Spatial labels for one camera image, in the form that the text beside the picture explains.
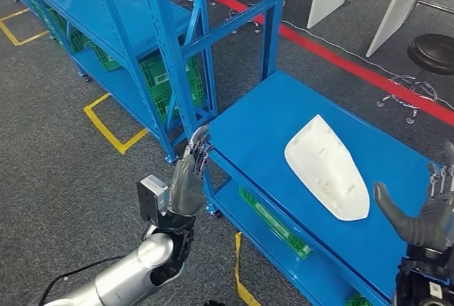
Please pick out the white plastic shell part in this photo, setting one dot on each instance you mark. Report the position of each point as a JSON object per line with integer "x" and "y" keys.
{"x": 326, "y": 167}

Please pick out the yellow floor tape mark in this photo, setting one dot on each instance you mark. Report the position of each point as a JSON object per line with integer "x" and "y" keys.
{"x": 32, "y": 38}
{"x": 102, "y": 130}

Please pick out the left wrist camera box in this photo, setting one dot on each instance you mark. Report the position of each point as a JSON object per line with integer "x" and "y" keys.
{"x": 151, "y": 198}

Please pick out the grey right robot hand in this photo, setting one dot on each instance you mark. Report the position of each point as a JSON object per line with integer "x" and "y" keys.
{"x": 433, "y": 228}

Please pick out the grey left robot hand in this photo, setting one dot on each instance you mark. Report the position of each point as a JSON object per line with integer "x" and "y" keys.
{"x": 186, "y": 191}

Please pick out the blue metal shelf rack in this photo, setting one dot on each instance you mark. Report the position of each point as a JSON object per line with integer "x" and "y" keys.
{"x": 255, "y": 130}
{"x": 106, "y": 12}

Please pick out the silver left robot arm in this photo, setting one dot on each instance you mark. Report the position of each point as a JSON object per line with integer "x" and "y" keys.
{"x": 131, "y": 275}

